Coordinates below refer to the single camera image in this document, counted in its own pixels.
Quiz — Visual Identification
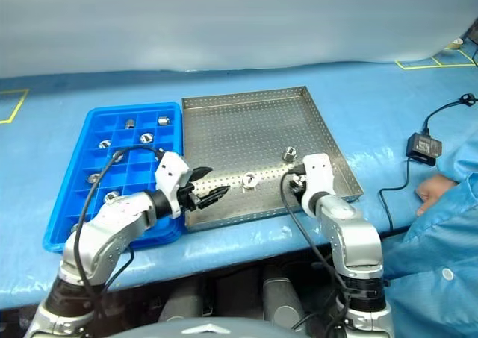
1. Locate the thin black adapter cable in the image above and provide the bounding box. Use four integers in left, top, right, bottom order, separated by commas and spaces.
379, 157, 412, 231

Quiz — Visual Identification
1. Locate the grey curved hood with emblem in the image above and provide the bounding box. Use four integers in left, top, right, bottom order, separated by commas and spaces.
122, 317, 299, 338

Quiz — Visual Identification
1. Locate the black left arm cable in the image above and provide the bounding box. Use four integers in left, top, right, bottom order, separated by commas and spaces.
72, 145, 167, 330

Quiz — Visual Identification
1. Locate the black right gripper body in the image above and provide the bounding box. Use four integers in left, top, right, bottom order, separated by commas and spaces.
288, 173, 308, 202

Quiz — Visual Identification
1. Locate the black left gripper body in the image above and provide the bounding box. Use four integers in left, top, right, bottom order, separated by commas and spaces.
177, 183, 201, 212

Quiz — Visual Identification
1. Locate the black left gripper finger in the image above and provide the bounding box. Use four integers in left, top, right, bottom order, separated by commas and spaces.
195, 185, 231, 210
189, 166, 214, 183

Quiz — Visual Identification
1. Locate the black adapter cable with ferrite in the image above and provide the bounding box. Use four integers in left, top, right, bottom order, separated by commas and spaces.
423, 93, 478, 134

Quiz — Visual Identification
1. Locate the person's bare hand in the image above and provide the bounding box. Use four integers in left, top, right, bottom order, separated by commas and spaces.
415, 175, 459, 216

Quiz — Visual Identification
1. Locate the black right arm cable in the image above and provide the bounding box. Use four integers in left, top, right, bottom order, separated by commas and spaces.
279, 164, 354, 338

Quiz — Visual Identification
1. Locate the blue plastic table cover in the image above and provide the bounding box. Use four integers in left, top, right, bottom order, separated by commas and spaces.
0, 60, 478, 311

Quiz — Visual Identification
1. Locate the perforated metal tray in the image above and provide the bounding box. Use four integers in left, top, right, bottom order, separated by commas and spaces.
181, 86, 365, 234

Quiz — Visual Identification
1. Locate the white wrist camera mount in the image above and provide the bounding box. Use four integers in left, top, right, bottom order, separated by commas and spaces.
154, 151, 190, 219
300, 153, 333, 216

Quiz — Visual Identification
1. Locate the grey cylindrical shape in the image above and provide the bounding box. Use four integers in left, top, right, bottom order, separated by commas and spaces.
158, 278, 205, 322
261, 266, 307, 331

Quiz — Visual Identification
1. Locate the blue compartment tray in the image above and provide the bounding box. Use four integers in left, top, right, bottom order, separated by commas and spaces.
42, 101, 184, 254

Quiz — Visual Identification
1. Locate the black power adapter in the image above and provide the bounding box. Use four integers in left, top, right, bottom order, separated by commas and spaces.
406, 131, 444, 167

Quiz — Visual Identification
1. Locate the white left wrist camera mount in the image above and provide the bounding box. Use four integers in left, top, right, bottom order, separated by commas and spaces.
154, 151, 190, 219

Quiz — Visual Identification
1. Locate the person in blue lab coat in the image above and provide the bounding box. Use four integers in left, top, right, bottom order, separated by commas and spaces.
382, 128, 478, 338

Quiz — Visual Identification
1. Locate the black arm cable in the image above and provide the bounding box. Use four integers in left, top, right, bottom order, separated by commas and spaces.
72, 145, 167, 330
279, 164, 354, 338

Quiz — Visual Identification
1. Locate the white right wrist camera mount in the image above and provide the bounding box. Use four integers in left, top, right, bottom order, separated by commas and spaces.
300, 153, 333, 216

